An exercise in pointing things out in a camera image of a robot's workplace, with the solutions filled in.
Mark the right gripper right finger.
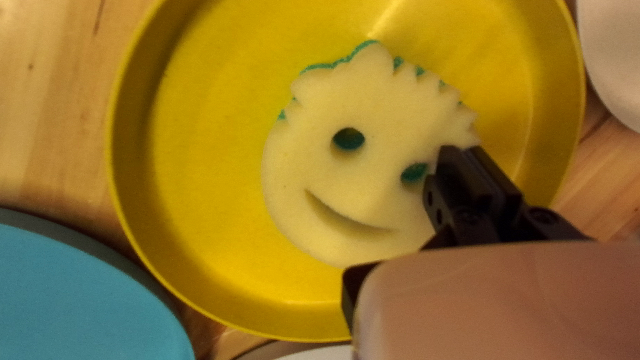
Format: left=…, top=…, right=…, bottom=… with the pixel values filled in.
left=470, top=145, right=592, bottom=244

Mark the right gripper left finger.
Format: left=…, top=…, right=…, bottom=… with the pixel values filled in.
left=341, top=145, right=502, bottom=332

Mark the yellow smiling face sponge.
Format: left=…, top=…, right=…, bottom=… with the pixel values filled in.
left=260, top=40, right=482, bottom=269

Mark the grey round plate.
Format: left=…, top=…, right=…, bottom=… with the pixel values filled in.
left=575, top=0, right=640, bottom=134
left=234, top=342, right=355, bottom=360

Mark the yellow round plate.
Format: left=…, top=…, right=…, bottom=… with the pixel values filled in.
left=106, top=0, right=587, bottom=344

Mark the teal round plate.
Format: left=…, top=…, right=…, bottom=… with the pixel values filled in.
left=0, top=207, right=197, bottom=360

